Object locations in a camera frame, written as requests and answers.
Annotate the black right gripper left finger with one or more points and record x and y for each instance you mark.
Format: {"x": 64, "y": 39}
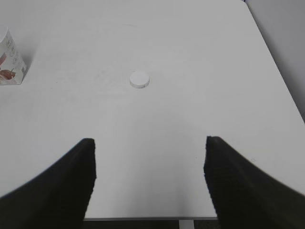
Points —
{"x": 57, "y": 198}

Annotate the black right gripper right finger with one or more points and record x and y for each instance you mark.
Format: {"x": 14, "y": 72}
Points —
{"x": 245, "y": 197}

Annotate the white yili changqing bottle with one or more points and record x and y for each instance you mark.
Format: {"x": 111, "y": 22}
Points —
{"x": 12, "y": 65}

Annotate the white bottle cap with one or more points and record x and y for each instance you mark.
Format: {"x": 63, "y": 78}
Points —
{"x": 139, "y": 79}

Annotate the white table leg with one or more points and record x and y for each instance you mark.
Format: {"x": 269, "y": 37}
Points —
{"x": 186, "y": 224}

